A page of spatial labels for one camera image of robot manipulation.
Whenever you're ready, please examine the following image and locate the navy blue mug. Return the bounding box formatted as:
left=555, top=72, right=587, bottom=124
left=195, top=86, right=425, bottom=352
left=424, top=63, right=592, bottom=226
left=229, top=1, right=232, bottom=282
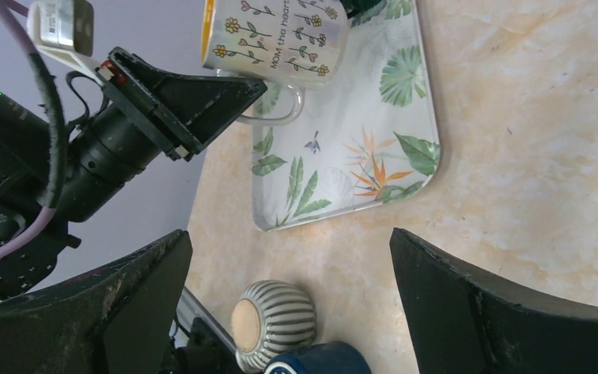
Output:
left=263, top=340, right=372, bottom=374

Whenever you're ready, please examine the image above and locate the clear floral glass jar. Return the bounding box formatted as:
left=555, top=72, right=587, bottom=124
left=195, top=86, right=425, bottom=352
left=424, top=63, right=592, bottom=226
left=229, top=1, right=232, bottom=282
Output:
left=200, top=0, right=350, bottom=126

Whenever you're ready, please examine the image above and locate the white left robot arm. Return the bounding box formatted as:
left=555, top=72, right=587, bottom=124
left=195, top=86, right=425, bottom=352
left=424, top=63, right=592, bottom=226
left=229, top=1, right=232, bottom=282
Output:
left=0, top=47, right=267, bottom=300

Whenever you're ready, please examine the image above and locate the white floral tray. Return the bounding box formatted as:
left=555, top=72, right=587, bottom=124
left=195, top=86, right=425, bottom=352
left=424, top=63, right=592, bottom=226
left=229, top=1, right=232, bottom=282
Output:
left=251, top=1, right=441, bottom=231

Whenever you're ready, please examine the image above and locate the dark green mug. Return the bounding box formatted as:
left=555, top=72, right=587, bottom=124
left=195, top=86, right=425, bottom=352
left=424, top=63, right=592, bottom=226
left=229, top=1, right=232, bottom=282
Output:
left=340, top=0, right=380, bottom=19

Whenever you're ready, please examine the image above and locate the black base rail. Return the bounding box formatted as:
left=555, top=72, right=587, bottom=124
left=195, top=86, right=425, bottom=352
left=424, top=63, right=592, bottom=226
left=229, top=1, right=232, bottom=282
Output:
left=159, top=288, right=242, bottom=374

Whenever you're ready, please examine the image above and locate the striped grey white mug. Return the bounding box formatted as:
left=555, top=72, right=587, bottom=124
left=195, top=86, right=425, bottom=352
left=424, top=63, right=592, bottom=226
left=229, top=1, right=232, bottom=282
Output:
left=230, top=280, right=318, bottom=373

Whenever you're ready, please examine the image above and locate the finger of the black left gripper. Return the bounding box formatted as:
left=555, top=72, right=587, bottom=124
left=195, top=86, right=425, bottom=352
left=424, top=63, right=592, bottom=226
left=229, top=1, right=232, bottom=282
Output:
left=123, top=51, right=267, bottom=155

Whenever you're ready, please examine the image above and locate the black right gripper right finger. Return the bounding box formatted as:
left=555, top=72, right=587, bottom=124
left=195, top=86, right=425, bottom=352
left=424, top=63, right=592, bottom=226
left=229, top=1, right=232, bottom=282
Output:
left=389, top=228, right=598, bottom=373

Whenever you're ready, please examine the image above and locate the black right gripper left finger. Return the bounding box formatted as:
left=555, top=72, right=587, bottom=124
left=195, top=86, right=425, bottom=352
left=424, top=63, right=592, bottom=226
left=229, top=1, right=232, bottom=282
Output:
left=0, top=230, right=192, bottom=373

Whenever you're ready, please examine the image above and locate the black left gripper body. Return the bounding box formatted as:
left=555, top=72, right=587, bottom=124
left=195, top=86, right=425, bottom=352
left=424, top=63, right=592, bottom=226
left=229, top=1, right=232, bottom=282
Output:
left=77, top=47, right=197, bottom=186

